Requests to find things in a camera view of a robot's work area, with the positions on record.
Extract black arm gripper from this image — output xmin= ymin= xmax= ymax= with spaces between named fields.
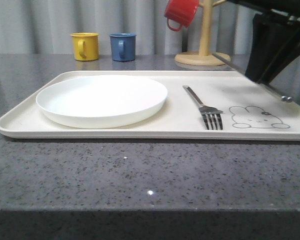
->
xmin=230 ymin=0 xmax=300 ymax=84

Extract silver chopsticks pair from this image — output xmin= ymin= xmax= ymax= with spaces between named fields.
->
xmin=211 ymin=52 xmax=294 ymax=103

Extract silver fork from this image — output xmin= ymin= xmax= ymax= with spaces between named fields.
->
xmin=182 ymin=85 xmax=224 ymax=130

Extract white round plate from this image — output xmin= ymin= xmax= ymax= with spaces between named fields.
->
xmin=36 ymin=75 xmax=168 ymax=129

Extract wooden mug tree stand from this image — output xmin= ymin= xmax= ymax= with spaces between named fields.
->
xmin=174 ymin=0 xmax=231 ymax=66

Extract red mug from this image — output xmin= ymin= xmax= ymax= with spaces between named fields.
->
xmin=164 ymin=0 xmax=200 ymax=32

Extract blue mug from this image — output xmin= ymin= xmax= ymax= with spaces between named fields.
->
xmin=109 ymin=32 xmax=137 ymax=62

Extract yellow mug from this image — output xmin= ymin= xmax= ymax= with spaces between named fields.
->
xmin=70 ymin=32 xmax=99 ymax=61

